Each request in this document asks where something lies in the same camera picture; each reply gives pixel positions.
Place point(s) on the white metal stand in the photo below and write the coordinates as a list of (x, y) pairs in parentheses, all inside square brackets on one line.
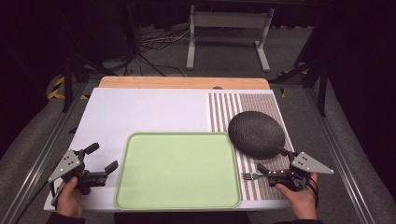
[(230, 20)]

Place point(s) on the aluminium rail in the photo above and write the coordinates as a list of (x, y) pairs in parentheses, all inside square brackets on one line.
[(339, 155), (40, 161)]

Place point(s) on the wooden table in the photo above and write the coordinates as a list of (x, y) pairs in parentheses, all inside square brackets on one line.
[(180, 82)]

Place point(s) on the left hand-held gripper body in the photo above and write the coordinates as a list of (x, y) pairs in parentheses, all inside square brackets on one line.
[(67, 165)]

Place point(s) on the person's left hand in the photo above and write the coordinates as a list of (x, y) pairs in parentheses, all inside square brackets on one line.
[(69, 200)]

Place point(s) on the light green tray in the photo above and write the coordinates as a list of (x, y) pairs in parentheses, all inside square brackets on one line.
[(178, 170)]

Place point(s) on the brown striped placemat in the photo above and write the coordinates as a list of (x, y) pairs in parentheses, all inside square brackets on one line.
[(224, 109)]

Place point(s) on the black tripod stand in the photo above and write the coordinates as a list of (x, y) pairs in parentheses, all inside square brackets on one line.
[(322, 90), (67, 81)]

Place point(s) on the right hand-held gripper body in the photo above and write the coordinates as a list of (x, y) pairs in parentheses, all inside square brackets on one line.
[(306, 164)]

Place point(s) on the person's right hand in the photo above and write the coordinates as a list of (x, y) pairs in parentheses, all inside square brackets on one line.
[(302, 202)]

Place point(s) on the yellow and black tape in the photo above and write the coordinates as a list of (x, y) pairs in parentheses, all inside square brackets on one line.
[(56, 92)]

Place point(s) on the white board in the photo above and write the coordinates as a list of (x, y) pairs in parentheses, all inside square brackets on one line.
[(140, 112)]

